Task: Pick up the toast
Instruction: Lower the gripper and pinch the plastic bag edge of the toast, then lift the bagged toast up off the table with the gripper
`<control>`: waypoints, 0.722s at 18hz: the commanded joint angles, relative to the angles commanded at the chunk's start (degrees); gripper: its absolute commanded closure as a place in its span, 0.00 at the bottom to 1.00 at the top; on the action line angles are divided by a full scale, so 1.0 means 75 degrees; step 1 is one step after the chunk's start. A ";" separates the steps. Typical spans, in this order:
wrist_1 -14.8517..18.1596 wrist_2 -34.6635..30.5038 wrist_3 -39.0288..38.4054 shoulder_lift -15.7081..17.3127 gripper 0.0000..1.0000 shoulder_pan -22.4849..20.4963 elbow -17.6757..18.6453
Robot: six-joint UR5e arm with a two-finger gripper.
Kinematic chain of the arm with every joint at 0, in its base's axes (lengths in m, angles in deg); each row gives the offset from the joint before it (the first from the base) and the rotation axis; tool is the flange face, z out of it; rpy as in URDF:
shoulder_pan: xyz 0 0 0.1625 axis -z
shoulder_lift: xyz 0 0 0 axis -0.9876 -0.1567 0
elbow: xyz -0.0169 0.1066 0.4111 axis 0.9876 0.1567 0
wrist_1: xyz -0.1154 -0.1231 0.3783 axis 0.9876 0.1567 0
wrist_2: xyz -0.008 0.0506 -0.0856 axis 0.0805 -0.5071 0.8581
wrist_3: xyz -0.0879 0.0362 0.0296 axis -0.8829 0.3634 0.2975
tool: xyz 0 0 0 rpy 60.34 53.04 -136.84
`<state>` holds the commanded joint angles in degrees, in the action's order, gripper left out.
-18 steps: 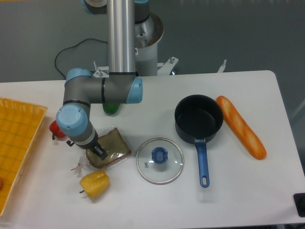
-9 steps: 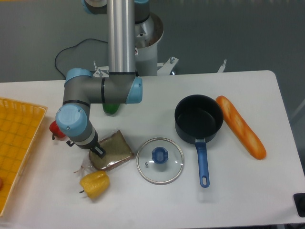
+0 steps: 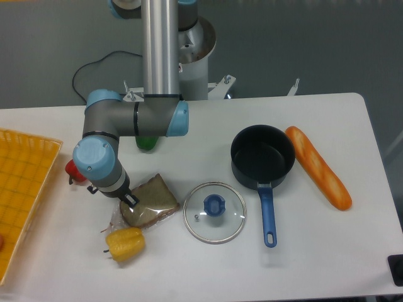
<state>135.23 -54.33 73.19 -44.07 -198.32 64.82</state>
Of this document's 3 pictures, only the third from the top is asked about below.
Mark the white table bracket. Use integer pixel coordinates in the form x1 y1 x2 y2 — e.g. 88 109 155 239
287 78 300 96

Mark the yellow plastic basket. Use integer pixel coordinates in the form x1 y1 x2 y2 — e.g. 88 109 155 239
1 128 63 285

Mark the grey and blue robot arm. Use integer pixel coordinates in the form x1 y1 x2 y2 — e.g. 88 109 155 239
72 1 198 208

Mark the orange baguette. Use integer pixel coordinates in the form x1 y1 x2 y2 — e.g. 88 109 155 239
285 126 353 211

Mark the glass lid with blue knob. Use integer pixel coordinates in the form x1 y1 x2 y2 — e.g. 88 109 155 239
183 181 247 244

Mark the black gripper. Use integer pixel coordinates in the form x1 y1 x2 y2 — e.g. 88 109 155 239
108 188 139 208

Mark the black object at table edge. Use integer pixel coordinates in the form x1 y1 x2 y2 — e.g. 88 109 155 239
387 254 403 287

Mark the red bell pepper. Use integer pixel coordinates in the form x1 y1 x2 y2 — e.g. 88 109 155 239
65 159 87 185

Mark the green bell pepper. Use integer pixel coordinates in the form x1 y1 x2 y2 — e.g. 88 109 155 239
135 137 159 151

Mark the yellow bell pepper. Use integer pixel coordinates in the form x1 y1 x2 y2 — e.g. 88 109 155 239
105 227 145 262

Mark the toast slice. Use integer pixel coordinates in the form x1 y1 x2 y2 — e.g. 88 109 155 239
102 174 180 233

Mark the black cable on floor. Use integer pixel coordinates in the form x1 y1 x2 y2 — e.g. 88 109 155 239
72 50 144 104

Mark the black saucepan with blue handle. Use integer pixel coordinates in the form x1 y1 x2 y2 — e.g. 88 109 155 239
230 125 295 248

